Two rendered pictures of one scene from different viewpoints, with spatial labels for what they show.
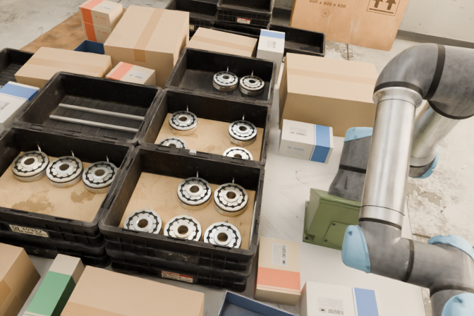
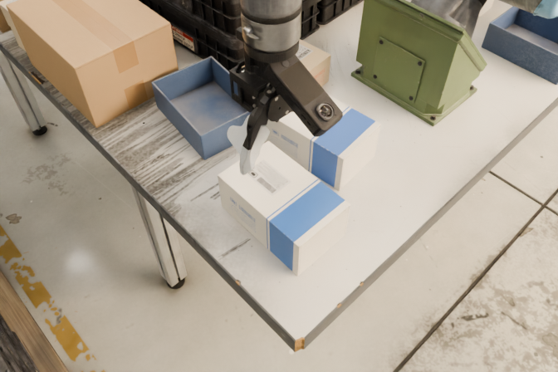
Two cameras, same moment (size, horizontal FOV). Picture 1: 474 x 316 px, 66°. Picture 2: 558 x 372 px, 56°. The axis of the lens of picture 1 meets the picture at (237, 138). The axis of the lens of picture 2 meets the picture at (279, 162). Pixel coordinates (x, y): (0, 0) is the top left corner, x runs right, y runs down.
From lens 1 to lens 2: 0.82 m
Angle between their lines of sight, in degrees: 28
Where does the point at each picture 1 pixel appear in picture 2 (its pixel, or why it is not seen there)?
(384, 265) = not seen: outside the picture
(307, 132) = not seen: outside the picture
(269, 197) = (351, 27)
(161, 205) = not seen: outside the picture
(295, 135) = not seen: outside the picture
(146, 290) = (123, 1)
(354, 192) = (426, 3)
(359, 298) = (348, 117)
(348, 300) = not seen: hidden behind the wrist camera
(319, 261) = (353, 98)
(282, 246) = (306, 50)
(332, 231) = (381, 58)
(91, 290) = not seen: outside the picture
